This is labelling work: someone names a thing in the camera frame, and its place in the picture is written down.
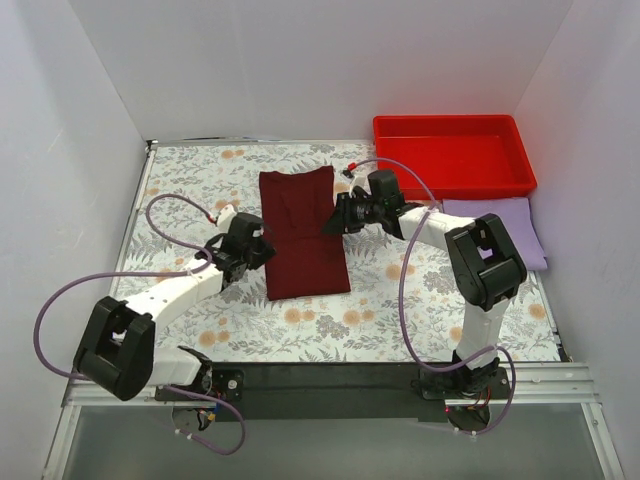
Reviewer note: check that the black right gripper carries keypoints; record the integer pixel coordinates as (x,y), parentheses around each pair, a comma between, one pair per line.
(343,212)

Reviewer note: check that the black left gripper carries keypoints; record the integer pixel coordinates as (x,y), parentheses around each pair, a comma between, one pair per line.
(263,248)

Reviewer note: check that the dark red t shirt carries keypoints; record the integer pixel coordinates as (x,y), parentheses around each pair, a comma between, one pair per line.
(295,209)

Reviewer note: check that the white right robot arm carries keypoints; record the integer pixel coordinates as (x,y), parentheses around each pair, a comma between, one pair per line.
(486,266)

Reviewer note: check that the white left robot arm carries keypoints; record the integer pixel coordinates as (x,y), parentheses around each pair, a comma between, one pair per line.
(118,348)

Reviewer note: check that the floral table mat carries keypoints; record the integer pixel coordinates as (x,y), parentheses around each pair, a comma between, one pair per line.
(403,301)

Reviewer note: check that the red plastic bin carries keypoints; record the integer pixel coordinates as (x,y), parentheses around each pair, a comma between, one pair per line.
(461,157)

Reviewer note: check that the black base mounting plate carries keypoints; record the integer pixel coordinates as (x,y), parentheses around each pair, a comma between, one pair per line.
(295,391)

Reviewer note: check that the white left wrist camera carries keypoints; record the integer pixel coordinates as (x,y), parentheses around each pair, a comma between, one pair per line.
(225,216)

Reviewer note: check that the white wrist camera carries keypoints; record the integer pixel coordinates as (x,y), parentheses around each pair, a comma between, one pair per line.
(350,175)
(225,216)

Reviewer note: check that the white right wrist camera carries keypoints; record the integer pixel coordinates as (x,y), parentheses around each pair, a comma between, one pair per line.
(350,175)

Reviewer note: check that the aluminium frame rail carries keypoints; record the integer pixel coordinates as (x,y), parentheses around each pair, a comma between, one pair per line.
(547,421)

